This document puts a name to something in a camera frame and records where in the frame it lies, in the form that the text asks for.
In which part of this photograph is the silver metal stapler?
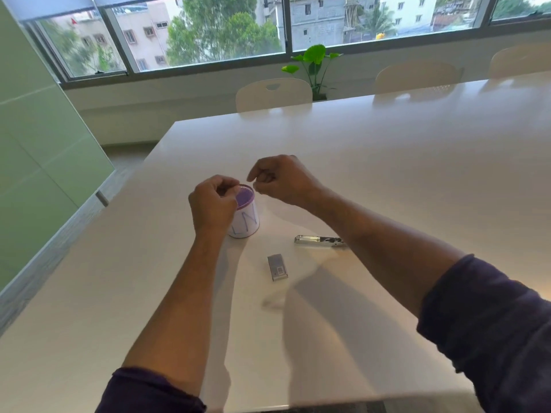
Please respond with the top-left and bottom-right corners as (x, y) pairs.
(294, 235), (348, 248)

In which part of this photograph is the green potted plant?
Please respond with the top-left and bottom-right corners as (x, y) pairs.
(282, 44), (344, 102)

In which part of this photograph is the person's right forearm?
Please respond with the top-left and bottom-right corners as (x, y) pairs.
(303, 185), (475, 319)

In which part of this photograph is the grey window frame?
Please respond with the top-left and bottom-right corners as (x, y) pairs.
(24, 0), (551, 91)

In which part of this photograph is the person's left hand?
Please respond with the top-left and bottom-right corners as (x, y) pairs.
(188, 175), (242, 238)

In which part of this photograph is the green glass partition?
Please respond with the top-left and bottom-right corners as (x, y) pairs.
(0, 0), (116, 293)

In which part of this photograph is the dark purple sleeve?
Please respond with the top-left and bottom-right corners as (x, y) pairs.
(95, 367), (208, 413)
(416, 254), (551, 413)

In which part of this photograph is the dark purple left sleeve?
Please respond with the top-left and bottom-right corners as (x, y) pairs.
(95, 367), (208, 413)

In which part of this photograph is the small grey box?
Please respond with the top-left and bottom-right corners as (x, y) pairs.
(267, 254), (289, 283)

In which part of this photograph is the white cup with purple lid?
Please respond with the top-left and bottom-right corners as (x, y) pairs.
(227, 184), (261, 239)

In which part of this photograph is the person's right hand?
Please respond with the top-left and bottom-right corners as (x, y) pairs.
(247, 155), (324, 208)

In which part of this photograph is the dark purple right sleeve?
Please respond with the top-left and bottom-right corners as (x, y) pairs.
(416, 254), (551, 413)

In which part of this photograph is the person's left forearm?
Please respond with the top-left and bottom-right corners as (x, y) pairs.
(122, 230), (231, 397)

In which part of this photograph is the white chair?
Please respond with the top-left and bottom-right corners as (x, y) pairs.
(374, 61), (465, 96)
(235, 77), (313, 114)
(488, 43), (551, 80)

